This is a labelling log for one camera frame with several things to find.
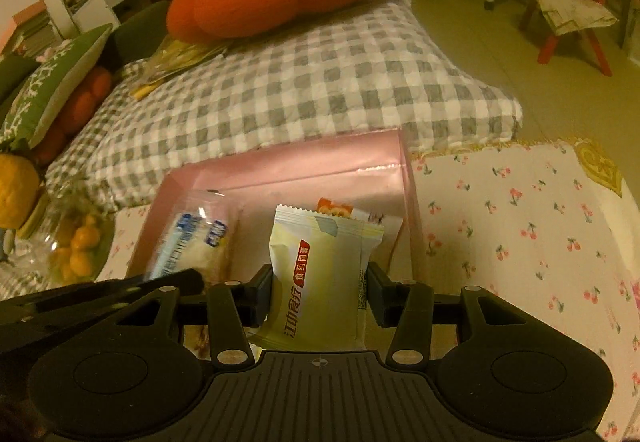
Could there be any green leaf pattern cushion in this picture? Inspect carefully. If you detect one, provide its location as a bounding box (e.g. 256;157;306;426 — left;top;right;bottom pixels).
0;22;115;150

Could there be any pink storage box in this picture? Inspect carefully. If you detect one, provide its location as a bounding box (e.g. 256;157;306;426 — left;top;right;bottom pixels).
125;127;429;354

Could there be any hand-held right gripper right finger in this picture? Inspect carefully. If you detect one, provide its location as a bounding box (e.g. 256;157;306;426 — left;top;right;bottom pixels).
366;262;530;368

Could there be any clear bread packet blue label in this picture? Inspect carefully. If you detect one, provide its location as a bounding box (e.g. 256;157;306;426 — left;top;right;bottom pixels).
147;189;242;284

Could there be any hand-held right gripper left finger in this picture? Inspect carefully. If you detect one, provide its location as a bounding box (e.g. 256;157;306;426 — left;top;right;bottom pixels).
111;264;275;368

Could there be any white patterned cloth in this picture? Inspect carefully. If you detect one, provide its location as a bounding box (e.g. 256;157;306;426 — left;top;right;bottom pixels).
520;0;619;38

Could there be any cherry print bed sheet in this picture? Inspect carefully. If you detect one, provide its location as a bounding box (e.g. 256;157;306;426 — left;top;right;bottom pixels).
95;137;640;442

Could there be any cream white snack packet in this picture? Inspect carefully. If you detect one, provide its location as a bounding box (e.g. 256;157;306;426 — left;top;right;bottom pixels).
247;204;385;352

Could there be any dark green cushion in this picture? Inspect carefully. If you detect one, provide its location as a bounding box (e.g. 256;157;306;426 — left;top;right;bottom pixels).
0;54;42;108

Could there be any small red cushion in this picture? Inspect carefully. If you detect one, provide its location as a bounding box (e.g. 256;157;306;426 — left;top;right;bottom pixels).
32;67;113;166

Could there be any golden plastic bag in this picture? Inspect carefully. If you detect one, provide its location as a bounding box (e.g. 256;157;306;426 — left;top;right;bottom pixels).
131;38;228;100

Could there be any stack of books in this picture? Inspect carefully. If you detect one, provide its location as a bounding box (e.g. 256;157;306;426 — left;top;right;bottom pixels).
0;1;52;55

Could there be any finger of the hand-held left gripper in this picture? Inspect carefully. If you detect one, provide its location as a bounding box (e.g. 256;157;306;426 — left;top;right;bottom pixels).
0;268;206;324

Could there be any orange fruit ornament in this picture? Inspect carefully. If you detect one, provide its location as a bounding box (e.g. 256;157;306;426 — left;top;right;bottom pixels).
0;152;42;230

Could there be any glass jar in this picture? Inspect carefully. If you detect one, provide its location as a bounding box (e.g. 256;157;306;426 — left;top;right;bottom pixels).
0;187;119;295

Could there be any grey checked pillow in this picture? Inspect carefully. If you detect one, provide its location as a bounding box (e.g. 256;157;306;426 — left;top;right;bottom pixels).
0;0;524;288

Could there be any dark grey armchair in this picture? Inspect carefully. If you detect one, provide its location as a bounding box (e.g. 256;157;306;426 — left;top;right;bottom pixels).
110;0;173;65

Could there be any orange white biscuit packet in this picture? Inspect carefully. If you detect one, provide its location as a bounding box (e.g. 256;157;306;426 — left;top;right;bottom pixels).
315;197;404;245

